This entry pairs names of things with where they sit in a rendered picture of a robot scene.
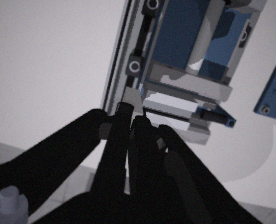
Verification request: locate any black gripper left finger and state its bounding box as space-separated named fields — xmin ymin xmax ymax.
xmin=0 ymin=87 xmax=134 ymax=224

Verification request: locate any dark grey rectangular block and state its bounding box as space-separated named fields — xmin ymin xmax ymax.
xmin=141 ymin=83 xmax=198 ymax=131

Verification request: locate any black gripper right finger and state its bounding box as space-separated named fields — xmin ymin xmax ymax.
xmin=127 ymin=88 xmax=263 ymax=224

